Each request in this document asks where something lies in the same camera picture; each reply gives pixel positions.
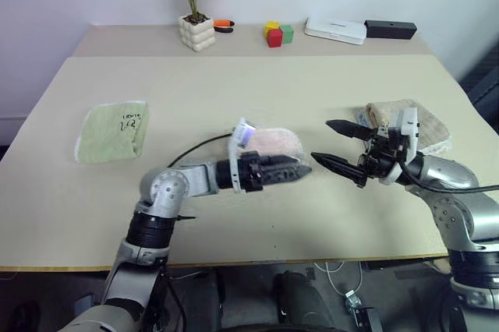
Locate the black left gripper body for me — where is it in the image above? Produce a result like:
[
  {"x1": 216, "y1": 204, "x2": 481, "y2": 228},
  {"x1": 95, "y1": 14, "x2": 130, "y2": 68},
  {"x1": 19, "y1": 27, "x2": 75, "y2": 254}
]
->
[{"x1": 239, "y1": 151, "x2": 274, "y2": 193}]

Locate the pink towel with white trim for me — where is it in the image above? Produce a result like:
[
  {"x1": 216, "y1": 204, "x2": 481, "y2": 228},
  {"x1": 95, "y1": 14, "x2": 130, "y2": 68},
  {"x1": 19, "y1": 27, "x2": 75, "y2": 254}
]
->
[{"x1": 244, "y1": 125, "x2": 313, "y2": 168}]

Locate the flat white box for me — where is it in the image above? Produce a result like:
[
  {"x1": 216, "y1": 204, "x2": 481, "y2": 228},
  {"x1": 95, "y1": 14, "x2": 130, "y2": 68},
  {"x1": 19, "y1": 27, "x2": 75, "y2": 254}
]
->
[{"x1": 304, "y1": 16, "x2": 368, "y2": 46}]

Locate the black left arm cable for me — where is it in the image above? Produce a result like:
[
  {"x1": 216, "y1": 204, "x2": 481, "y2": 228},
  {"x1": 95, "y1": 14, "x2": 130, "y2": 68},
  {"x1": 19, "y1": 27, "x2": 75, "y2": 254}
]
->
[{"x1": 166, "y1": 132, "x2": 235, "y2": 169}]

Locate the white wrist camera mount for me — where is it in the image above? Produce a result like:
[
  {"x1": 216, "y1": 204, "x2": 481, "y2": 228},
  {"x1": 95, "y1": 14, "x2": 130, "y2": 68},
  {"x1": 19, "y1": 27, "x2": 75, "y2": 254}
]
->
[
  {"x1": 380, "y1": 106, "x2": 422, "y2": 185},
  {"x1": 228, "y1": 116, "x2": 258, "y2": 195}
]

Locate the thin white cable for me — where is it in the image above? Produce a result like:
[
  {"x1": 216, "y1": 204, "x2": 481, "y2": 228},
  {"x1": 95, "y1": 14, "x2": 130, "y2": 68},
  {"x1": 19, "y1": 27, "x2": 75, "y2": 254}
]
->
[{"x1": 313, "y1": 261, "x2": 366, "y2": 298}]

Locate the cream bubbled plant pot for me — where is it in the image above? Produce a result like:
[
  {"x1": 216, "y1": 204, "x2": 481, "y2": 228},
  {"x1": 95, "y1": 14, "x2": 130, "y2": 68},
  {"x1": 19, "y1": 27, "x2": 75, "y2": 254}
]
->
[{"x1": 178, "y1": 13, "x2": 217, "y2": 53}]

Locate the dark rounded shape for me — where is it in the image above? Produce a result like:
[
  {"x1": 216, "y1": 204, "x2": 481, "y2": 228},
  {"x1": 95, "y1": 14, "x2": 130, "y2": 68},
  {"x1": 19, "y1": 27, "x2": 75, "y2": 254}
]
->
[{"x1": 272, "y1": 271, "x2": 340, "y2": 329}]

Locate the folded beige towel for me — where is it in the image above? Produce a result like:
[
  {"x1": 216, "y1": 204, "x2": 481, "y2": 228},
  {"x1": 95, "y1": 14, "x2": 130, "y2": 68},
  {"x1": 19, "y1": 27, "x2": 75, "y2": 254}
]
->
[{"x1": 364, "y1": 98, "x2": 453, "y2": 156}]

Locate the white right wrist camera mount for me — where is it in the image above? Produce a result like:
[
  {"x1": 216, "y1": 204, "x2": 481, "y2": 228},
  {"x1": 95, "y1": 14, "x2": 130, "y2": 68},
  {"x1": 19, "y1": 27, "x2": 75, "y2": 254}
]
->
[{"x1": 380, "y1": 106, "x2": 422, "y2": 185}]

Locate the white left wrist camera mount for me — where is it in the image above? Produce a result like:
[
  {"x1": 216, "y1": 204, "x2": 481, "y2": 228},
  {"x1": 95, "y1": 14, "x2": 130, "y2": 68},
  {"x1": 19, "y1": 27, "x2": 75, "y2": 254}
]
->
[{"x1": 228, "y1": 116, "x2": 258, "y2": 195}]

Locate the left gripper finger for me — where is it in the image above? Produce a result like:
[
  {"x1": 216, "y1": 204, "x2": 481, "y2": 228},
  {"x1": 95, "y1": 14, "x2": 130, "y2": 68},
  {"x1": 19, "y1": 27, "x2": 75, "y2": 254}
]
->
[
  {"x1": 264, "y1": 167, "x2": 312, "y2": 189},
  {"x1": 267, "y1": 156, "x2": 313, "y2": 174}
]

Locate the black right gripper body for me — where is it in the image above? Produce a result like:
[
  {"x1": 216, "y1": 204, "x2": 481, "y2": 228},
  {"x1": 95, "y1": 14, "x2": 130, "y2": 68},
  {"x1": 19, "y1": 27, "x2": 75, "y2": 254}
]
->
[{"x1": 356, "y1": 125, "x2": 409, "y2": 187}]

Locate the long black box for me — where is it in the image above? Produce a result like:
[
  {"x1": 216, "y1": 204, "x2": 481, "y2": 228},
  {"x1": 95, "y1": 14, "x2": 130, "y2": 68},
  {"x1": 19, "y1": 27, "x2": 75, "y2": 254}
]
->
[{"x1": 364, "y1": 19, "x2": 417, "y2": 40}]

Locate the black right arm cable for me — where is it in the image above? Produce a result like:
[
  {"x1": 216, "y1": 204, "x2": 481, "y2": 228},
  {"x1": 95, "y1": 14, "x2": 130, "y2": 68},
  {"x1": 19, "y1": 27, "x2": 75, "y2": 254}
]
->
[{"x1": 397, "y1": 140, "x2": 499, "y2": 195}]

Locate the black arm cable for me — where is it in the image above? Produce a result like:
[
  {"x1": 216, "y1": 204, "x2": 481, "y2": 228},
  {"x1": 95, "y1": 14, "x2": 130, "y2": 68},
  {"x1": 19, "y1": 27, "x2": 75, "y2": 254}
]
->
[
  {"x1": 166, "y1": 132, "x2": 235, "y2": 169},
  {"x1": 397, "y1": 140, "x2": 499, "y2": 195}
]

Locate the dark grey furniture piece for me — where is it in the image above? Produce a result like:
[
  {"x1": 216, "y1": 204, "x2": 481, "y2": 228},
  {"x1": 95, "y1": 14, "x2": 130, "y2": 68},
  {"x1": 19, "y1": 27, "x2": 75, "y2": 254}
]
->
[{"x1": 458, "y1": 35, "x2": 499, "y2": 130}]

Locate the folded green towel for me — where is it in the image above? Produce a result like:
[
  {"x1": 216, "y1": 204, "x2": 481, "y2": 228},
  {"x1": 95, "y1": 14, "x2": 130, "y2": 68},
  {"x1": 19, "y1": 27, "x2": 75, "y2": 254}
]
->
[{"x1": 73, "y1": 100, "x2": 151, "y2": 164}]

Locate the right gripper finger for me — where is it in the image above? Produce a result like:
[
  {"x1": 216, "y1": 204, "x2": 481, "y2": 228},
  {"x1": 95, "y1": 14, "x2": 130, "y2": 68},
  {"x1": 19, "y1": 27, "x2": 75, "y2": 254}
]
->
[
  {"x1": 310, "y1": 151, "x2": 370, "y2": 189},
  {"x1": 325, "y1": 119, "x2": 377, "y2": 141}
]

